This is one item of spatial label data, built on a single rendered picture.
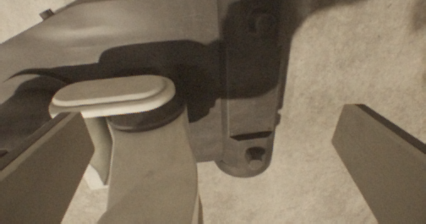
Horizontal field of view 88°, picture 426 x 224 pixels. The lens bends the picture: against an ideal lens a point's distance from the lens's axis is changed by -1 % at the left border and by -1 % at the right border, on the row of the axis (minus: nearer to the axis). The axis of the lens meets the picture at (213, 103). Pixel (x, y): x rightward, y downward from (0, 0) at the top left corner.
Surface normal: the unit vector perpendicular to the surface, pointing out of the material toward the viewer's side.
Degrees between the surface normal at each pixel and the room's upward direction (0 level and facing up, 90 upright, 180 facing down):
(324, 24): 0
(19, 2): 0
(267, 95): 0
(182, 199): 113
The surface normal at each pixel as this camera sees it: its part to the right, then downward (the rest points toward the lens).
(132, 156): -0.05, -0.85
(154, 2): 0.12, 0.52
